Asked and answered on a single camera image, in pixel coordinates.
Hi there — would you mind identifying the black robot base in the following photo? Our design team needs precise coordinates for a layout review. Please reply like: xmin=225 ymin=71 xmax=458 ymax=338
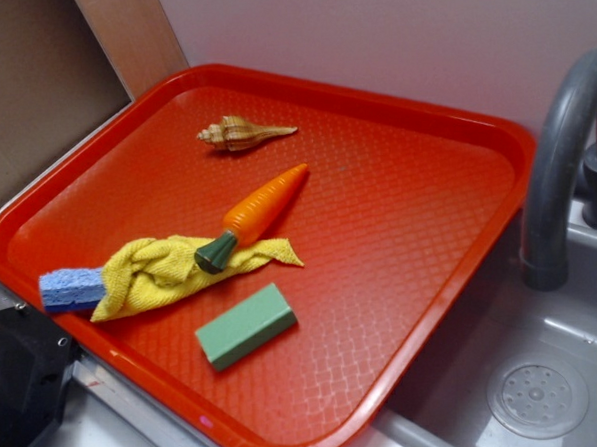
xmin=0 ymin=303 xmax=78 ymax=447

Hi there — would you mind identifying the orange toy carrot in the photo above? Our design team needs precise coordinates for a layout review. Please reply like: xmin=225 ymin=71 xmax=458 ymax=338
xmin=194 ymin=163 xmax=309 ymax=275

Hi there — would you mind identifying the red plastic tray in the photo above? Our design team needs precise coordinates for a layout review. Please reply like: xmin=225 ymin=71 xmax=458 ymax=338
xmin=0 ymin=65 xmax=535 ymax=447

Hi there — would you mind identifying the green rectangular block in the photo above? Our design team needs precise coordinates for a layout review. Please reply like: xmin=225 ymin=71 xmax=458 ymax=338
xmin=195 ymin=284 xmax=298 ymax=372

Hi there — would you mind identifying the striped spiral seashell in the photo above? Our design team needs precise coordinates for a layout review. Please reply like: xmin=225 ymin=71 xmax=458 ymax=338
xmin=196 ymin=116 xmax=298 ymax=152

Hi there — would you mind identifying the yellow microfibre cloth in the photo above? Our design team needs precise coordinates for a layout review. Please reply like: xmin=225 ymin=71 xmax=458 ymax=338
xmin=90 ymin=236 xmax=305 ymax=323

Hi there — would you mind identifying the blue sponge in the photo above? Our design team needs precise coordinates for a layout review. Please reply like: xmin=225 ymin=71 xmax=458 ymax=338
xmin=38 ymin=268 xmax=106 ymax=313

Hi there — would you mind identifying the grey curved faucet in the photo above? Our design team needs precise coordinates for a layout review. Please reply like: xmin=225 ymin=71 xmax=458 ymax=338
xmin=519 ymin=49 xmax=597 ymax=291

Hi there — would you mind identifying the wooden board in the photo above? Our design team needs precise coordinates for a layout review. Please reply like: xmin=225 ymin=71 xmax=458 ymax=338
xmin=75 ymin=0 xmax=189 ymax=100

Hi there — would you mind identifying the grey plastic sink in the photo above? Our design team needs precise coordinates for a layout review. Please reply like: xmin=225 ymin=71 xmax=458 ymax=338
xmin=374 ymin=223 xmax=597 ymax=447

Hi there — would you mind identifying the brown cardboard panel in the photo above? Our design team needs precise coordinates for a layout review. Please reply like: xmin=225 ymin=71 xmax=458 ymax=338
xmin=0 ymin=0 xmax=129 ymax=208

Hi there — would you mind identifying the round sink drain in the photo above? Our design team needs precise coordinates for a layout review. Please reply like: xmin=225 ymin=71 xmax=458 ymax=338
xmin=486 ymin=353 xmax=589 ymax=440

